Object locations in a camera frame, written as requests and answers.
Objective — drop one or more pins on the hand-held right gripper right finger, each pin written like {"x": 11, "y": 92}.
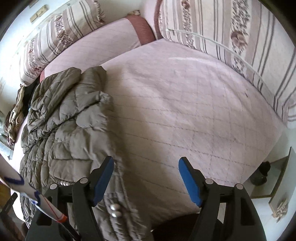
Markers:
{"x": 188, "y": 183}

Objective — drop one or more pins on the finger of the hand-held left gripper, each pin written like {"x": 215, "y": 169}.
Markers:
{"x": 9, "y": 206}

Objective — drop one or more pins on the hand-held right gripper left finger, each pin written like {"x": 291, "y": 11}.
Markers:
{"x": 104, "y": 178}

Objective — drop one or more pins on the olive quilted hooded jacket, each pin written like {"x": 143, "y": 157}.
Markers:
{"x": 69, "y": 129}

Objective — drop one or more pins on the black clothes pile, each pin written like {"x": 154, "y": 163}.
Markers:
{"x": 31, "y": 95}

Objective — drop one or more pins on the dark shoe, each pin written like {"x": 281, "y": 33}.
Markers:
{"x": 263, "y": 169}

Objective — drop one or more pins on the pink quilted bed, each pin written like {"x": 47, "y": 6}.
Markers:
{"x": 185, "y": 104}

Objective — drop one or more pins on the wooden side table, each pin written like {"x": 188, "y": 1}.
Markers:
{"x": 277, "y": 192}

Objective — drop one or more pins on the brown beige blanket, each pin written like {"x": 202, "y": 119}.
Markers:
{"x": 15, "y": 115}

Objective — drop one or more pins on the clear thin tube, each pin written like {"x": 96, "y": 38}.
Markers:
{"x": 231, "y": 51}

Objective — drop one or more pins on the pink bolster cushion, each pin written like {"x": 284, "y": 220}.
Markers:
{"x": 111, "y": 39}

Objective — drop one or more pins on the striped floral pillow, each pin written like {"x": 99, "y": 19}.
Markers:
{"x": 57, "y": 34}

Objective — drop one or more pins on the long striped floral cushion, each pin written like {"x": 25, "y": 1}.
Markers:
{"x": 231, "y": 27}

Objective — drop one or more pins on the wooden wall fixture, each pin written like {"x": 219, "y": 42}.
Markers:
{"x": 38, "y": 15}

